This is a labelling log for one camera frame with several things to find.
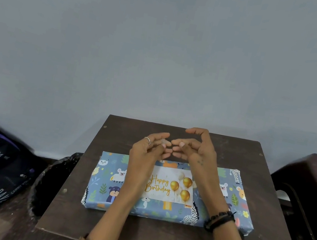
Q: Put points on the person's right hand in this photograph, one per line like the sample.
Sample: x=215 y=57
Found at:
x=199 y=165

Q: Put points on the person's left hand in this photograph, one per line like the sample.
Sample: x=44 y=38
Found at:
x=141 y=167

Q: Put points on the white card with gold stickers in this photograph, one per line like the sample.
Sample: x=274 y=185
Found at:
x=165 y=186

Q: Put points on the blue animal-print wrapping paper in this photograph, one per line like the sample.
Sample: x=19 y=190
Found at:
x=104 y=182

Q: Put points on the black trash bin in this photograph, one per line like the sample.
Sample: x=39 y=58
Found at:
x=45 y=190

